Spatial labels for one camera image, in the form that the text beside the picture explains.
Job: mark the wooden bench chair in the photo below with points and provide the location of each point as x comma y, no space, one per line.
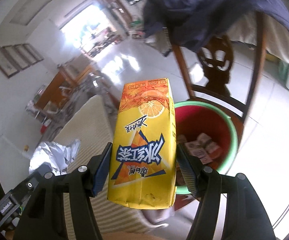
61,88

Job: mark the patterned glass dining table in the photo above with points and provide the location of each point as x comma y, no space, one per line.
94,84

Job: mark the framed picture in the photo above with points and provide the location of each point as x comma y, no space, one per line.
26,54
33,52
6,66
15,56

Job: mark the yellow iced tea carton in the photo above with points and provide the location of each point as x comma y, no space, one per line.
142,172

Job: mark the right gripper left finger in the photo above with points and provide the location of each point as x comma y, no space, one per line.
44,214

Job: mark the white paper ball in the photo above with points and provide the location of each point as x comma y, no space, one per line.
56,156

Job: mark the dark wooden chair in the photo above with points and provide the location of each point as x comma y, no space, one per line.
217,58

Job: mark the red green trash bin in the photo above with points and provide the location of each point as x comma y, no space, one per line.
194,118

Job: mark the navy blue jacket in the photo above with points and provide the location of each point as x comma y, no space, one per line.
192,23

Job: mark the checkered yellow table cloth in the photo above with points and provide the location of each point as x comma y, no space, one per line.
90,125

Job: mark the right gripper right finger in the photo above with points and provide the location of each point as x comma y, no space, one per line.
245,215

